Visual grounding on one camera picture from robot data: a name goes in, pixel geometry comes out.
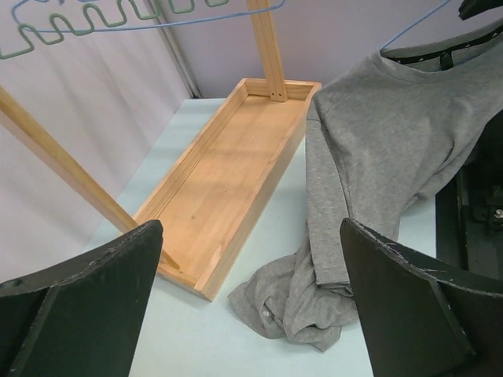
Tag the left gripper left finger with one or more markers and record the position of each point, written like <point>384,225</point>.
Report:
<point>83,316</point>

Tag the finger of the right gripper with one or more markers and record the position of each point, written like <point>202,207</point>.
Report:
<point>471,8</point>

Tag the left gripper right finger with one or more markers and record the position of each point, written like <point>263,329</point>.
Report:
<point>421,316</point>

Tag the light blue wire hanger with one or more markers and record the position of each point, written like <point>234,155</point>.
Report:
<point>121,24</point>

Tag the grey t shirt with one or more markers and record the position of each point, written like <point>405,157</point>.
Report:
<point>390,132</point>

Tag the blue wavy hanger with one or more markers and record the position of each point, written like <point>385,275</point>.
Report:
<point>36,14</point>

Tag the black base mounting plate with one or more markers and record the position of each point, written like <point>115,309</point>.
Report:
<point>468,210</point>

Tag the wooden clothes rack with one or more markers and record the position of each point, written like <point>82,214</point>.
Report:
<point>212,197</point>

